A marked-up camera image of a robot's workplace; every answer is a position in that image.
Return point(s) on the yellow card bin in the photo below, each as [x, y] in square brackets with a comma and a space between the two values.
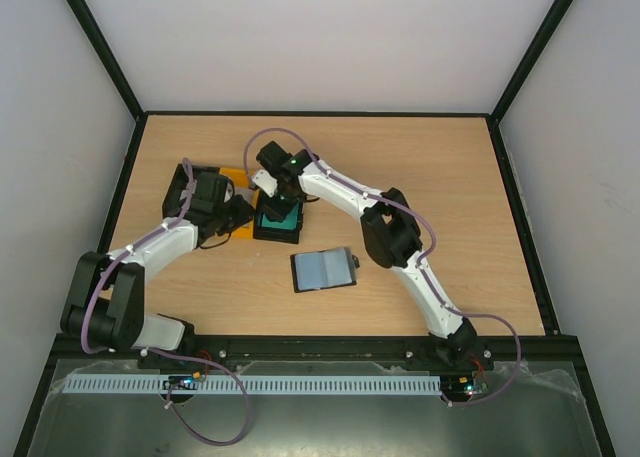
[240, 179]

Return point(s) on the black leather card holder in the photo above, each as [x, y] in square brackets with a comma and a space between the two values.
[325, 269]

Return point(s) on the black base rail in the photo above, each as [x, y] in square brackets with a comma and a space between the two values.
[410, 353]

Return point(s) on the white slotted cable duct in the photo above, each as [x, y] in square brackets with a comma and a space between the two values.
[254, 385]

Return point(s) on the black enclosure frame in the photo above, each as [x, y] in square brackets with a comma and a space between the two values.
[546, 30]

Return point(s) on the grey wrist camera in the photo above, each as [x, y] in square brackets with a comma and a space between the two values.
[246, 193]
[265, 182]

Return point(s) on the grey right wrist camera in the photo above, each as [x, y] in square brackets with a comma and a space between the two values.
[265, 182]

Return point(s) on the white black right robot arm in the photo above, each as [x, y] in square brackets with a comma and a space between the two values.
[390, 230]

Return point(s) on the black card bin left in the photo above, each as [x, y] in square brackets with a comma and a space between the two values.
[176, 193]

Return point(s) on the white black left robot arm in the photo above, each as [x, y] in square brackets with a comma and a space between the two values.
[105, 306]

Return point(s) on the black card bin right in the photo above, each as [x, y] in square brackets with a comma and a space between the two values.
[286, 231]

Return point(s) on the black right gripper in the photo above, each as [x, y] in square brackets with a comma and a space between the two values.
[279, 207]

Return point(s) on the black card bin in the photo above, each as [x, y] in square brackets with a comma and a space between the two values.
[176, 193]
[286, 231]

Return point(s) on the teal card stack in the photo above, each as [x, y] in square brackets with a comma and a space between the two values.
[289, 224]

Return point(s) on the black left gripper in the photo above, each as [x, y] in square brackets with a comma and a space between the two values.
[245, 215]

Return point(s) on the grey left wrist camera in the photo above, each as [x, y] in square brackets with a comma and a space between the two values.
[246, 193]

